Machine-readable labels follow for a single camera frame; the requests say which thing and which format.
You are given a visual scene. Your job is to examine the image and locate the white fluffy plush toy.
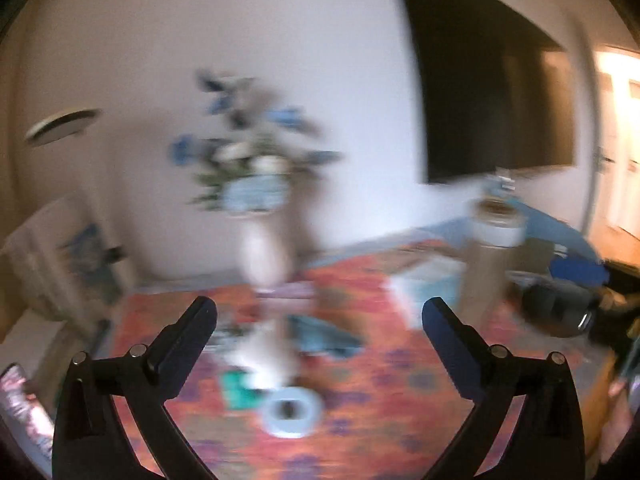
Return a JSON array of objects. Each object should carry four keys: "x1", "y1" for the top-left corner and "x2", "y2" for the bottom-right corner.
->
[{"x1": 228, "y1": 318, "x2": 300, "y2": 390}]

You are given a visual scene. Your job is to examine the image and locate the stack of books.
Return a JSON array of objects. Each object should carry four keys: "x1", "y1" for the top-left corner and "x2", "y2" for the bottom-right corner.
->
[{"x1": 2, "y1": 193, "x2": 128, "y2": 335}]

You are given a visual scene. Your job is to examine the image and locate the blue tissue box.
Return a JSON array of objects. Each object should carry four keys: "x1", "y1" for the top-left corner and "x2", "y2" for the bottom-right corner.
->
[{"x1": 386, "y1": 254, "x2": 465, "y2": 330}]

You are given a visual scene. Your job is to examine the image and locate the light blue tape roll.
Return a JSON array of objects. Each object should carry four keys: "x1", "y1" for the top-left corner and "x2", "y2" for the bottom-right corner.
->
[{"x1": 260, "y1": 387, "x2": 323, "y2": 439}]

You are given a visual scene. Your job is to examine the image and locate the floral orange tablecloth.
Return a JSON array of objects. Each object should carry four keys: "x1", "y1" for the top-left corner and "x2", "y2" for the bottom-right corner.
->
[{"x1": 106, "y1": 238, "x2": 614, "y2": 480}]

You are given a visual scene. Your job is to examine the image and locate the white ribbed vase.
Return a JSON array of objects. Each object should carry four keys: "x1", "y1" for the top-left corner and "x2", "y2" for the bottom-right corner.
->
[{"x1": 239, "y1": 210, "x2": 296, "y2": 289}]

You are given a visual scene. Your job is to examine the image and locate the blue folded cloth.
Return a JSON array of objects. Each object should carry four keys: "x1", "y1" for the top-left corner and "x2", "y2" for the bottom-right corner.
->
[{"x1": 288, "y1": 314, "x2": 363, "y2": 360}]

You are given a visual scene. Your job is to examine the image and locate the blue white artificial flowers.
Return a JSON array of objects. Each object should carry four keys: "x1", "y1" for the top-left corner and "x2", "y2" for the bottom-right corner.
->
[{"x1": 168, "y1": 68, "x2": 342, "y2": 217}]

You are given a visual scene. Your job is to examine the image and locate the teal green soft bag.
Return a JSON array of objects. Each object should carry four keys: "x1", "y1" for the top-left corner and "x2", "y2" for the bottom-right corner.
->
[{"x1": 219, "y1": 368, "x2": 264, "y2": 411}]

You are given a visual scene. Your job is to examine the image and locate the lilac soft pad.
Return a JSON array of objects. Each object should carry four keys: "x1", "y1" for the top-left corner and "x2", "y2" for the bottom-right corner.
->
[{"x1": 257, "y1": 281, "x2": 317, "y2": 311}]

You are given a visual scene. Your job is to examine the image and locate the black wall television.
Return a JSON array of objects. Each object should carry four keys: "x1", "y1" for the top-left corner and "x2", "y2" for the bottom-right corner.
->
[{"x1": 402, "y1": 0, "x2": 575, "y2": 183}]

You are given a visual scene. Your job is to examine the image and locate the gold cylindrical bottle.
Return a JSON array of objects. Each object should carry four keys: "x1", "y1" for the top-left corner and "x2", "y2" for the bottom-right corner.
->
[{"x1": 457, "y1": 197, "x2": 526, "y2": 330}]

